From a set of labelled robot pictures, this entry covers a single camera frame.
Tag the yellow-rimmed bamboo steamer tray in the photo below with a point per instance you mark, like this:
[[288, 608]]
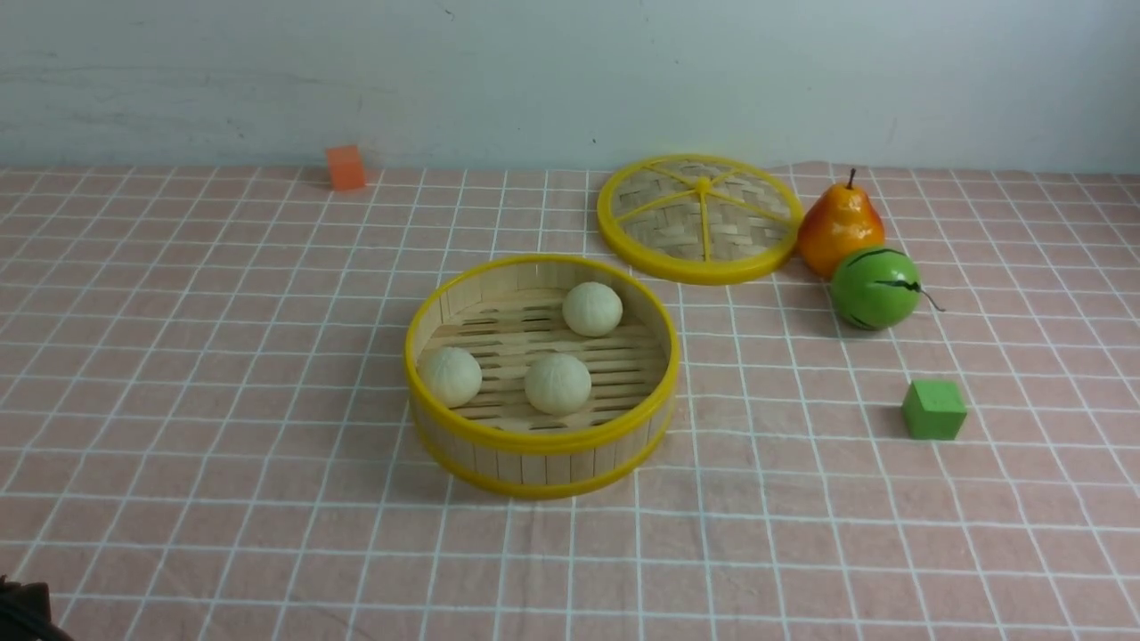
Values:
[[507, 314]]

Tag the green cube block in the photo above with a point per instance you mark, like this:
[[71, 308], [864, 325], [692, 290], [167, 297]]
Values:
[[933, 410]]

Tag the yellow-rimmed woven steamer lid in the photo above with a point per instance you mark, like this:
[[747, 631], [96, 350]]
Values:
[[699, 220]]

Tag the white bun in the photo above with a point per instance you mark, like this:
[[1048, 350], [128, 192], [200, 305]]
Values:
[[592, 309], [558, 384], [451, 374]]

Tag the orange yellow toy pear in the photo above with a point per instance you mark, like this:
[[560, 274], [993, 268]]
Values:
[[842, 221]]

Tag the pink checkered tablecloth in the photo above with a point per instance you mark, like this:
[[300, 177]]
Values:
[[205, 435]]

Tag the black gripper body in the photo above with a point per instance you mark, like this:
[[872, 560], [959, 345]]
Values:
[[26, 612]]

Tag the green toy watermelon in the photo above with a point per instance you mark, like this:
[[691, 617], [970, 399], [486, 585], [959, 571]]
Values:
[[876, 288]]

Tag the orange cube block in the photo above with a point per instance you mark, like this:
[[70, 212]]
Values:
[[346, 168]]

